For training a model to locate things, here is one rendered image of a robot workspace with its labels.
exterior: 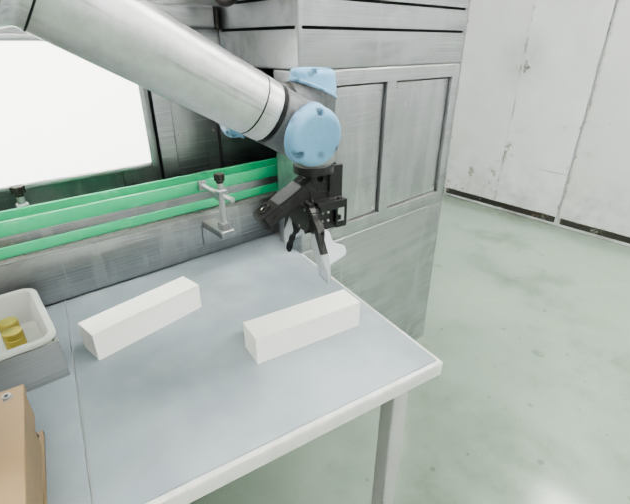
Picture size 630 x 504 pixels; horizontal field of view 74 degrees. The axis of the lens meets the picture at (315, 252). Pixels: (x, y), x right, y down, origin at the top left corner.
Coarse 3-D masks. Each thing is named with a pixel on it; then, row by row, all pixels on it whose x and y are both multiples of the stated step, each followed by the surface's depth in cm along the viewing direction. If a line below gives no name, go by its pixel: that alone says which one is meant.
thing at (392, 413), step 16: (400, 400) 86; (384, 416) 89; (400, 416) 88; (384, 432) 91; (400, 432) 91; (384, 448) 93; (400, 448) 94; (384, 464) 94; (384, 480) 96; (384, 496) 99
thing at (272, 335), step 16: (304, 304) 88; (320, 304) 88; (336, 304) 88; (352, 304) 88; (256, 320) 83; (272, 320) 83; (288, 320) 83; (304, 320) 83; (320, 320) 84; (336, 320) 87; (352, 320) 89; (256, 336) 78; (272, 336) 79; (288, 336) 81; (304, 336) 84; (320, 336) 86; (256, 352) 79; (272, 352) 81
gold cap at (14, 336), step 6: (6, 330) 79; (12, 330) 79; (18, 330) 79; (6, 336) 78; (12, 336) 78; (18, 336) 79; (24, 336) 80; (6, 342) 78; (12, 342) 78; (18, 342) 79; (24, 342) 80; (6, 348) 79
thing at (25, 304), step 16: (0, 304) 85; (16, 304) 87; (32, 304) 87; (32, 320) 89; (48, 320) 77; (0, 336) 84; (32, 336) 84; (48, 336) 73; (0, 352) 80; (16, 352) 70
